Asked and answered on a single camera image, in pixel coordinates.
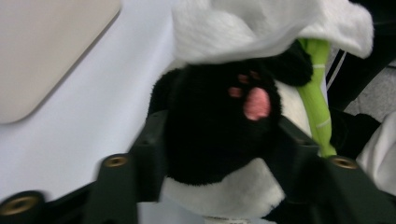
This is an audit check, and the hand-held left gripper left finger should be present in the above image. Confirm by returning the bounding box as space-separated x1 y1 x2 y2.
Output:
128 108 170 203

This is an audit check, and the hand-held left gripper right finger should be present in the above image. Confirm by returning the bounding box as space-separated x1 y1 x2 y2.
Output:
274 115 325 205

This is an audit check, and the panda plush toy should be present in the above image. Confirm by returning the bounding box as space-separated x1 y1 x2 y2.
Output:
146 37 396 224

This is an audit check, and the white wet wipe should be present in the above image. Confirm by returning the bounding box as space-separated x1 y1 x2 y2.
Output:
170 0 375 65

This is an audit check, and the white storage box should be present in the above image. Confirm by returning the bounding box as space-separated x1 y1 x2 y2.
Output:
0 0 122 125

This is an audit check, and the white table board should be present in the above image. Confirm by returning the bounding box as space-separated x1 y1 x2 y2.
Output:
0 0 188 224

